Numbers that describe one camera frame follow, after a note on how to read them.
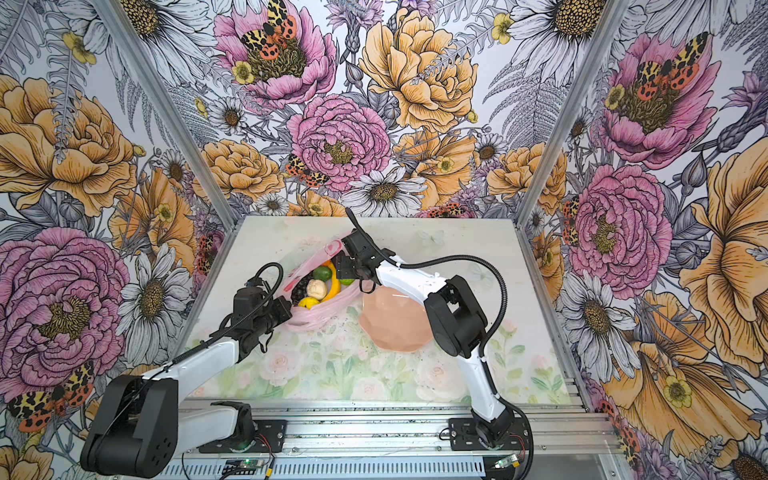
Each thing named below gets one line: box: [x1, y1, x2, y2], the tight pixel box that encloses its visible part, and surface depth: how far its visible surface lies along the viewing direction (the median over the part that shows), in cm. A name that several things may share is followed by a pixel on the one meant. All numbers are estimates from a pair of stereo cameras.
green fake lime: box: [312, 266, 333, 282], surface depth 101 cm
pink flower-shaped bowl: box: [358, 285, 432, 351], surface depth 95 cm
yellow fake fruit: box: [298, 261, 341, 310], surface depth 100 cm
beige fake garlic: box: [306, 279, 328, 300], surface depth 98 cm
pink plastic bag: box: [283, 240, 362, 330], surface depth 92 cm
